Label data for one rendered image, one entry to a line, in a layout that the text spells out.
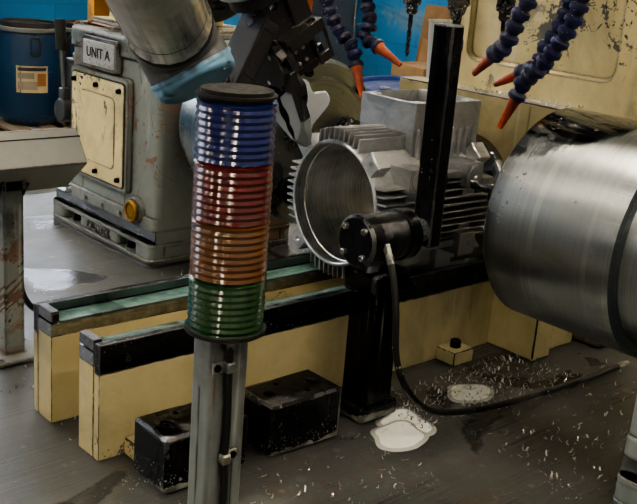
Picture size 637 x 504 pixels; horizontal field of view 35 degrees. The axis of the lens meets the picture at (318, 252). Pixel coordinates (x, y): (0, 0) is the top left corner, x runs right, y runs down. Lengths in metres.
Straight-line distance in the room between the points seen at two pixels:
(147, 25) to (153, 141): 0.70
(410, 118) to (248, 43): 0.23
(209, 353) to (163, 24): 0.31
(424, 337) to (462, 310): 0.08
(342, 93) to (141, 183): 0.37
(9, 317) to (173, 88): 0.41
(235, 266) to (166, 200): 0.89
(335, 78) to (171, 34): 0.58
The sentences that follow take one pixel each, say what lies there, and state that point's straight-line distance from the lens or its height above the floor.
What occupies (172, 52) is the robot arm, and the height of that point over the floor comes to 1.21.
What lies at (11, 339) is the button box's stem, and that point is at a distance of 1.31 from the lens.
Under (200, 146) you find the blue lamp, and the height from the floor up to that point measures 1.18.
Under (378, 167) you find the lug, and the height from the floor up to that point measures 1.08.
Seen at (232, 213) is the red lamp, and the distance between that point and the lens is 0.74.
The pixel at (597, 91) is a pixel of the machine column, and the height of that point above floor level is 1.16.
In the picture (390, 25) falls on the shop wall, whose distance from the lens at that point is 8.36.
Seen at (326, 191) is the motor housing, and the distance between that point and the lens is 1.35.
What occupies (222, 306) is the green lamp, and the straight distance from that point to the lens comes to 0.76.
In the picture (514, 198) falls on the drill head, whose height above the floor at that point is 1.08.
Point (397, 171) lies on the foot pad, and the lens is 1.22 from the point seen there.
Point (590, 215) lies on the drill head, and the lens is 1.06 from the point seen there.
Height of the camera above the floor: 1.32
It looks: 17 degrees down
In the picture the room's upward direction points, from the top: 5 degrees clockwise
